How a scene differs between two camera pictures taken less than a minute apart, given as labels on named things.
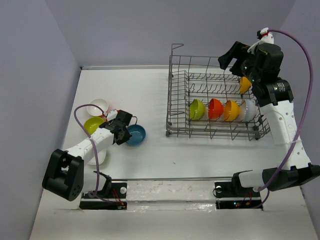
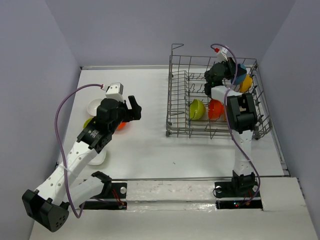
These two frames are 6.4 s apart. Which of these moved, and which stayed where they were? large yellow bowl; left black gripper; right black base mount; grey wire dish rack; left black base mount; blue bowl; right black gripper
Moved: left black gripper; blue bowl; right black gripper
Stayed: right black base mount; large yellow bowl; left black base mount; grey wire dish rack
